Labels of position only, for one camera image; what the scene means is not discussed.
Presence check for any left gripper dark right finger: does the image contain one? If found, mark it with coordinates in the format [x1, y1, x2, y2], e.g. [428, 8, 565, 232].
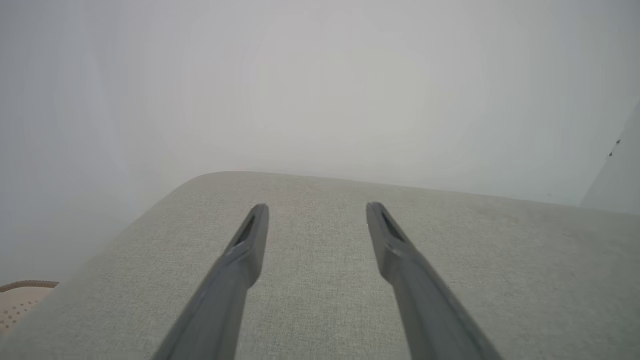
[365, 201, 504, 360]

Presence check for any pale glass partition panel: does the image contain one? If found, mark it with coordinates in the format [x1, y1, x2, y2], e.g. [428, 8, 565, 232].
[579, 99, 640, 217]

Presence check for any grey fabric sofa cushion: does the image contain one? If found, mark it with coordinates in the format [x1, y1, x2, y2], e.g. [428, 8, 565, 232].
[0, 171, 640, 360]

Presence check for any beige perforated laundry basket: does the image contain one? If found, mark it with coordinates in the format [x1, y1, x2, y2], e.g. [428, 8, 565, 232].
[0, 280, 60, 337]

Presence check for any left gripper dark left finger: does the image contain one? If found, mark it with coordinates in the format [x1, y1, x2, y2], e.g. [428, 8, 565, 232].
[152, 202, 270, 360]

